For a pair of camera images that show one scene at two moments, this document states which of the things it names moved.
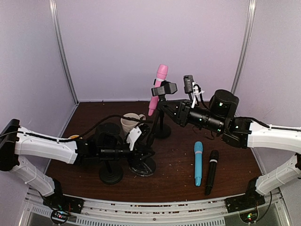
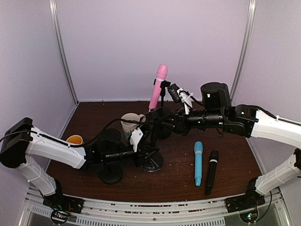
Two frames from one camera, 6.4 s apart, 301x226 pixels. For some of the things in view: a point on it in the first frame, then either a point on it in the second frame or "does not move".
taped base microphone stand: (146, 165) → (154, 162)
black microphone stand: (164, 131) does not move
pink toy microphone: (162, 74) does not move
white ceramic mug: (128, 124) does not move
